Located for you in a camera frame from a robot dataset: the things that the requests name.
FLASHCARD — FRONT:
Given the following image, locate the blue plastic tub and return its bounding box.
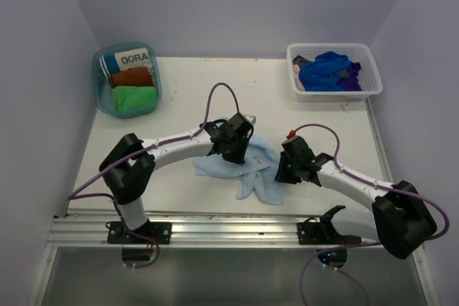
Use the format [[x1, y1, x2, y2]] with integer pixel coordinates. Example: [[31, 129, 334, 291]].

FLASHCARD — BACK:
[[92, 43, 162, 118]]

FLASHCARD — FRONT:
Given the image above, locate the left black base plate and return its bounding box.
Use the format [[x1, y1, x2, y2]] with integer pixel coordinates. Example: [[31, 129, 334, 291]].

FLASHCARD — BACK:
[[105, 221, 172, 244]]

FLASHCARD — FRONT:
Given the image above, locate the aluminium mounting rail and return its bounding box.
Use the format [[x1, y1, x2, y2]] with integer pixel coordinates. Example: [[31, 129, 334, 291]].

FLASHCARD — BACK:
[[46, 210, 427, 249]]

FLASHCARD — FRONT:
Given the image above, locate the white plastic basket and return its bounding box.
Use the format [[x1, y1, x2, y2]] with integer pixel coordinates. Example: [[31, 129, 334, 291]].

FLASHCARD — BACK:
[[286, 43, 383, 102]]

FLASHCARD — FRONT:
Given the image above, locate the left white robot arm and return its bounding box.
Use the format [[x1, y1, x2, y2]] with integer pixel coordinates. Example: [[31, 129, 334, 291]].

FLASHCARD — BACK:
[[99, 113, 256, 244]]

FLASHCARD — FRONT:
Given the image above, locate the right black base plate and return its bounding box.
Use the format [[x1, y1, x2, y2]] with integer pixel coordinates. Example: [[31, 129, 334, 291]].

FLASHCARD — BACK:
[[296, 218, 362, 246]]

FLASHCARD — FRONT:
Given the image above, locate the green microfiber towel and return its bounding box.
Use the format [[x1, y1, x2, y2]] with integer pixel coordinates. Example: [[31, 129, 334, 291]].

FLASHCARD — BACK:
[[112, 86, 157, 112]]

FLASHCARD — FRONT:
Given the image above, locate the pink towel in basket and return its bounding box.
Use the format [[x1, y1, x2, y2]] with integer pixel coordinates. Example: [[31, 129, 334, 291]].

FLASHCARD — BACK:
[[293, 64, 305, 92]]

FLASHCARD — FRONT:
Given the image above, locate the brown rolled towel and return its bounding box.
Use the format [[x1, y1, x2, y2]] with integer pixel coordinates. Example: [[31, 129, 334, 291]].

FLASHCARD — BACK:
[[108, 67, 154, 88]]

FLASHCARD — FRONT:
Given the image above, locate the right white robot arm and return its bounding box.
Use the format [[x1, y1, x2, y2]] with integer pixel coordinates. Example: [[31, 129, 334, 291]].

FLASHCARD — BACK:
[[275, 135, 437, 259]]

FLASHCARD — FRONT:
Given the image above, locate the Dora printed rolled towel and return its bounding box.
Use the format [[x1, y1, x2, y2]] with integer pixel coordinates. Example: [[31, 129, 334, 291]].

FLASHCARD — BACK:
[[98, 47, 151, 78]]

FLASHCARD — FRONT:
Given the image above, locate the purple towel in basket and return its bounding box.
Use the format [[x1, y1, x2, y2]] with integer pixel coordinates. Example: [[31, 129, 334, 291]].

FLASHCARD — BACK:
[[338, 62, 362, 92]]

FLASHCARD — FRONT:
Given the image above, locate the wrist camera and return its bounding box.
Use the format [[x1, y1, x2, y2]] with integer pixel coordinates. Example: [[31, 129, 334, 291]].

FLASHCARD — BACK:
[[243, 114, 256, 125], [286, 130, 298, 140]]

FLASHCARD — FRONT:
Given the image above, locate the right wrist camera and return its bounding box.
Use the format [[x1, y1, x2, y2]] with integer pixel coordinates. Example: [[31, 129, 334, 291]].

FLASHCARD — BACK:
[[286, 130, 298, 140]]

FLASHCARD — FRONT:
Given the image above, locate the dark grey towel in basket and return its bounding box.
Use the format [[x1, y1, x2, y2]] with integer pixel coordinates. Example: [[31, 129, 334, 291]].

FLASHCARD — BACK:
[[292, 55, 312, 68]]

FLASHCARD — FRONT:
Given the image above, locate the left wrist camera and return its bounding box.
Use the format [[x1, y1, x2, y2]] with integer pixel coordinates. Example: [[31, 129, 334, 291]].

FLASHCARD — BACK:
[[243, 114, 256, 125]]

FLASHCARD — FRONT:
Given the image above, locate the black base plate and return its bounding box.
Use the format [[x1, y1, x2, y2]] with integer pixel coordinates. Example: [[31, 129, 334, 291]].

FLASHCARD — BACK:
[[296, 218, 362, 246], [105, 221, 172, 244]]

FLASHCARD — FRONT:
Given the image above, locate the light blue towel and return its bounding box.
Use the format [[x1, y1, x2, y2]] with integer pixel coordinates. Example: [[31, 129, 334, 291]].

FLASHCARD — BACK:
[[194, 135, 284, 206]]

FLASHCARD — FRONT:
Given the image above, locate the dark blue towel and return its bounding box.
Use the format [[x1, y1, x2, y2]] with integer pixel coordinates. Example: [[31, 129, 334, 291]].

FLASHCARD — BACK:
[[299, 51, 351, 92]]

